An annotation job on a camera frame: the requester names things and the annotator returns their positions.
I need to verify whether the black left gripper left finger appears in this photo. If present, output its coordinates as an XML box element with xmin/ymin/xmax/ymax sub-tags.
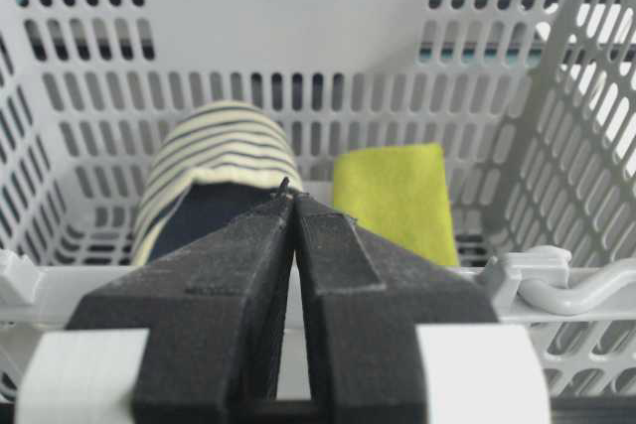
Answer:
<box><xmin>68</xmin><ymin>185</ymin><xmax>294</xmax><ymax>423</ymax></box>

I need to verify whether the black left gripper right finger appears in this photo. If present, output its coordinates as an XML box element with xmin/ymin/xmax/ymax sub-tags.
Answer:
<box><xmin>294</xmin><ymin>195</ymin><xmax>498</xmax><ymax>423</ymax></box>

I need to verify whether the yellow-green cloth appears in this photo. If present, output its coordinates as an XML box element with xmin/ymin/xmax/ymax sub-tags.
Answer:
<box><xmin>333</xmin><ymin>143</ymin><xmax>459</xmax><ymax>267</ymax></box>

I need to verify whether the striped cream navy cloth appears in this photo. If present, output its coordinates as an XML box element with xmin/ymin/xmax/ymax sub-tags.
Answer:
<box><xmin>130</xmin><ymin>100</ymin><xmax>304</xmax><ymax>267</ymax></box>

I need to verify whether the grey plastic shopping basket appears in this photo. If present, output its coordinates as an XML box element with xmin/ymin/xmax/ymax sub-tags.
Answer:
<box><xmin>0</xmin><ymin>0</ymin><xmax>636</xmax><ymax>403</ymax></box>

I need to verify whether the grey basket handle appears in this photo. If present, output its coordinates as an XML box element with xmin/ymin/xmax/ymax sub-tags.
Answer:
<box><xmin>518</xmin><ymin>259</ymin><xmax>635</xmax><ymax>316</ymax></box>

